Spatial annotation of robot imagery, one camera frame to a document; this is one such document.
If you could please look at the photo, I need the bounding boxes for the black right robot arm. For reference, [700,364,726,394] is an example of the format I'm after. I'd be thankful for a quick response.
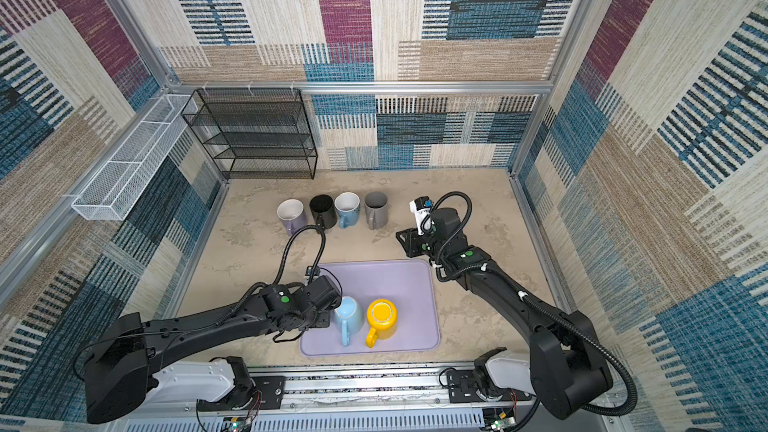
[395,208,623,419]

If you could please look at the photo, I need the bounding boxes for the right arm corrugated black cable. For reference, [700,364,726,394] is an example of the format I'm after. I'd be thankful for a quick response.
[425,190,638,416]

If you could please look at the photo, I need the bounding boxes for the teal blue patterned mug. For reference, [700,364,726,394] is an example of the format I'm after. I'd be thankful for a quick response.
[334,192,360,229]

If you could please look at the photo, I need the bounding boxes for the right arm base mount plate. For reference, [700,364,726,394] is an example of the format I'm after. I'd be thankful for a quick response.
[438,367,533,403]

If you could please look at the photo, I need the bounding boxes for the aluminium front rail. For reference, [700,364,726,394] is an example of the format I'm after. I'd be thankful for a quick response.
[104,362,632,431]

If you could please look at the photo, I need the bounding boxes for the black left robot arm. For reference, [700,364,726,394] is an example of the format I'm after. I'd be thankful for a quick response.
[82,276,342,424]

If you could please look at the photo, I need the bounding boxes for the lavender silicone tray mat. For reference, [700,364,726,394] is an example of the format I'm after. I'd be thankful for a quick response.
[299,259,441,357]

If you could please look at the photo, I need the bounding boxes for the white wire mesh basket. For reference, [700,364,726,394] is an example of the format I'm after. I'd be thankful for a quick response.
[72,94,190,221]

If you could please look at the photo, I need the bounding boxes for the grey mug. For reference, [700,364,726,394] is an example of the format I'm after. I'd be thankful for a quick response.
[364,191,388,230]

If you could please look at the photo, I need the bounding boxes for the yellow mug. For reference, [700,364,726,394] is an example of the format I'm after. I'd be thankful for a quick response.
[366,299,398,348]

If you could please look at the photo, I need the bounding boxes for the black mug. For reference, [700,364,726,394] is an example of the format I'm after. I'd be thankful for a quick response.
[309,194,337,230]

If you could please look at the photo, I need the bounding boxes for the lavender purple mug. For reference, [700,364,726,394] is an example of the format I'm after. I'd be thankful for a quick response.
[276,198,308,236]

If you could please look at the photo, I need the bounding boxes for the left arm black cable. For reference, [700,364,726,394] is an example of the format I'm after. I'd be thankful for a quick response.
[272,224,328,289]

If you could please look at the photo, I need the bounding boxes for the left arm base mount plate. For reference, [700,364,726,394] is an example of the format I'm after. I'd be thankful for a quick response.
[197,375,286,414]

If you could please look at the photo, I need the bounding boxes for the black wire mesh shelf rack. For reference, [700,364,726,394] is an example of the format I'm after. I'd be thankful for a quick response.
[181,88,318,180]

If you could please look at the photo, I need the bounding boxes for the light blue mug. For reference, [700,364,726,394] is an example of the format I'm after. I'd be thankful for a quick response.
[332,296,365,347]

